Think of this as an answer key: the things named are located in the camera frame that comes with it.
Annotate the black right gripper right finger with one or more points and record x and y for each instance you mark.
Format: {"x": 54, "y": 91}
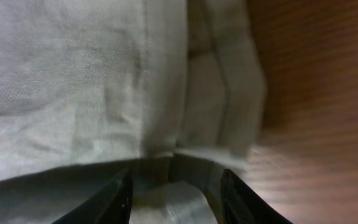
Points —
{"x": 241, "y": 205}

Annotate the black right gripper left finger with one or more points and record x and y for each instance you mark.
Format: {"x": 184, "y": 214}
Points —
{"x": 110, "y": 205}

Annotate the khaki green shorts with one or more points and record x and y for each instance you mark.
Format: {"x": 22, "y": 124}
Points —
{"x": 172, "y": 90}

